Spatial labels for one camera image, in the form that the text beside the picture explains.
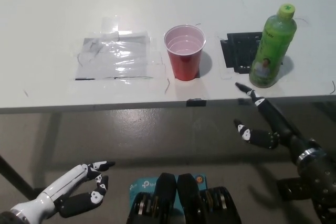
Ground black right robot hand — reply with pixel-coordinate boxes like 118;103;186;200
233;82;320;164

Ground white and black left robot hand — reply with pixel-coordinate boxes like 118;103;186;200
12;160;116;221

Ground green tea bottle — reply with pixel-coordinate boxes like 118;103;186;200
248;3;298;88

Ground red plastic cup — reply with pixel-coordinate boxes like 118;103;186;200
163;24;207;81

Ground black robot body blocks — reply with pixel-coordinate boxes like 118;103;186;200
125;172;243;224

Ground black metal table leg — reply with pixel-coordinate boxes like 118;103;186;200
0;154;36;201

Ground black tape square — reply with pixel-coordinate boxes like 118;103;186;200
219;31;285;74

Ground teal router box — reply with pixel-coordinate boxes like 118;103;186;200
128;173;211;216

